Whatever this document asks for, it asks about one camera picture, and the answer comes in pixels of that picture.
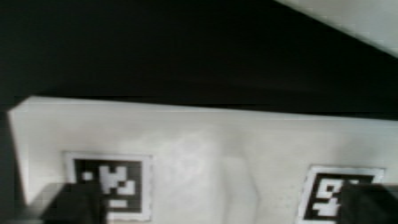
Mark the white right fence rail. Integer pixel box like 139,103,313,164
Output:
276,0,398,58

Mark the white cabinet body box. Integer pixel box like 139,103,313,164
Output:
9,97,398,224

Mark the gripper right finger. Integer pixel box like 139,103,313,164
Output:
336,184,398,224

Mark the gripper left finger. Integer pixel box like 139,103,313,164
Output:
23,183,107,224

